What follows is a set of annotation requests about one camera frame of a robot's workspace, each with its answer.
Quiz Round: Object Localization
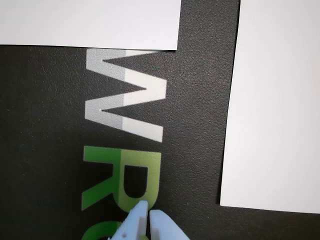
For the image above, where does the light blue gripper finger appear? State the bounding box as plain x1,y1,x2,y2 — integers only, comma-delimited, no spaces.
107,200,149,240
149,209,191,240

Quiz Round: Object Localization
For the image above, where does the black mat with WRO print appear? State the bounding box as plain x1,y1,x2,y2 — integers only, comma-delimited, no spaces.
0,0,320,240

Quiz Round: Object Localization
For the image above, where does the plain white paper sheet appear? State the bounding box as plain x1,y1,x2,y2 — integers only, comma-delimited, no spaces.
219,0,320,215

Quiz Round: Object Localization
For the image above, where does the white paper sheet marked 1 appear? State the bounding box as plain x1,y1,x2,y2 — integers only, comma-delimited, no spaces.
0,0,182,52

